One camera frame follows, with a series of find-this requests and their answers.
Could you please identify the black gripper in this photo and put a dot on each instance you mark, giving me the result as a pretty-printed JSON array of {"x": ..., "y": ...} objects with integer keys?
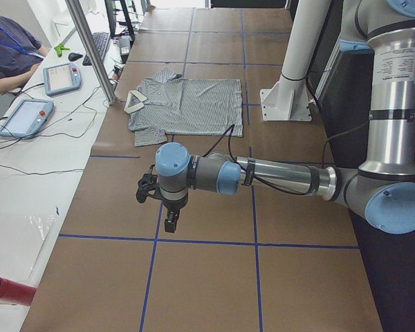
[{"x": 173, "y": 207}]

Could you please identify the striped polo shirt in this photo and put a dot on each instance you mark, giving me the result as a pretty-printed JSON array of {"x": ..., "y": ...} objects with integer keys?
[{"x": 168, "y": 104}]

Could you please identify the near teach pendant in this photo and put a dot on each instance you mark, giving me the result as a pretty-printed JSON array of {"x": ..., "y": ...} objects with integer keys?
[{"x": 27, "y": 118}]

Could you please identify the teach pendant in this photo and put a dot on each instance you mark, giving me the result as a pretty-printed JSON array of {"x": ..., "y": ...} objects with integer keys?
[
  {"x": 27, "y": 118},
  {"x": 61, "y": 79}
]

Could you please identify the red cylinder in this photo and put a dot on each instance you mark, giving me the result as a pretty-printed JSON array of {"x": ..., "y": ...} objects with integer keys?
[{"x": 16, "y": 293}]

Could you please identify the far teach pendant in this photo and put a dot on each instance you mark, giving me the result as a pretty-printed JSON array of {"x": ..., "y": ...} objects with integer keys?
[{"x": 61, "y": 79}]

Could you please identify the black computer mouse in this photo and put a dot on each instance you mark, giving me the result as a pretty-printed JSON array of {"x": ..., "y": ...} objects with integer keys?
[{"x": 74, "y": 56}]

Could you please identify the black keyboard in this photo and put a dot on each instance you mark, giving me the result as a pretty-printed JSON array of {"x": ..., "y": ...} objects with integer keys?
[{"x": 101, "y": 41}]

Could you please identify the green plastic clamp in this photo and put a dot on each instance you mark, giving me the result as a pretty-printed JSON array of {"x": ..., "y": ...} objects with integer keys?
[{"x": 60, "y": 48}]

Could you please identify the seated person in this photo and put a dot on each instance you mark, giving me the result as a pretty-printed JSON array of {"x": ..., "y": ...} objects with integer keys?
[{"x": 20, "y": 55}]

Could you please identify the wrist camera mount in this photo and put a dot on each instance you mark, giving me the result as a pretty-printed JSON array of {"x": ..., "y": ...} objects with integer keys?
[{"x": 148, "y": 187}]

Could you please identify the white camera pole base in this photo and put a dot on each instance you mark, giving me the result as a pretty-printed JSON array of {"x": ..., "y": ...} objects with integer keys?
[{"x": 287, "y": 100}]

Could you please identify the aluminium frame post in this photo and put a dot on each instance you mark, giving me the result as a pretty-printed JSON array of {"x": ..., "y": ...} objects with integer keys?
[{"x": 85, "y": 34}]

